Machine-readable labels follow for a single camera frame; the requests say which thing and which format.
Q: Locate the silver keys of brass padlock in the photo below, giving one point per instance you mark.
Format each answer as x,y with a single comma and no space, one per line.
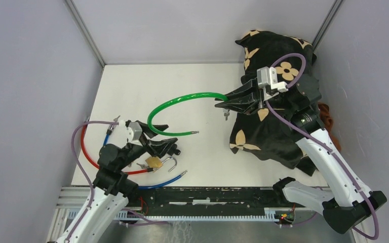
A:
140,165

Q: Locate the red cable lock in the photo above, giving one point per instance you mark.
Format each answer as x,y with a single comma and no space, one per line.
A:
144,169

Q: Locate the brass padlock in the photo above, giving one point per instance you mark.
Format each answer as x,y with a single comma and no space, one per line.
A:
156,163

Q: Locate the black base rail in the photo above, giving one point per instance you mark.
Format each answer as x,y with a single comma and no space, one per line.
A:
209,203

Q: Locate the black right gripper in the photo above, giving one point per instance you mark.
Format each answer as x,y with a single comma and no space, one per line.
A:
251,88

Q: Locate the brown cloth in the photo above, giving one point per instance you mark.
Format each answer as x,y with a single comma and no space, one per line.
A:
328,121

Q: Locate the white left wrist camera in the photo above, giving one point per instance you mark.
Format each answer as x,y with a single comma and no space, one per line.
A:
131,132

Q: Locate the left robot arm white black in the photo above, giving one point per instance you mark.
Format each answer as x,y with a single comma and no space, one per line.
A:
111,189

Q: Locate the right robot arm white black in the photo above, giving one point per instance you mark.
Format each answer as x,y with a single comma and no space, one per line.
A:
349,201

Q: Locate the black floral pillow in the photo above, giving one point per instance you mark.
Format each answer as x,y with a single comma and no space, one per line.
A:
264,133

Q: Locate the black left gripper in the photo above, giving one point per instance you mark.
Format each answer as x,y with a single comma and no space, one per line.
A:
152,146

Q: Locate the black padlock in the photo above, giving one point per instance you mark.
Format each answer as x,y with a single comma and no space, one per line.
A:
172,152

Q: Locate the green cable lock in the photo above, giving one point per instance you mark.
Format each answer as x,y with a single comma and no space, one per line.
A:
178,100

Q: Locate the silver keys of green lock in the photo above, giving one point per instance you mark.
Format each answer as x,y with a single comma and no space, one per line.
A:
226,113

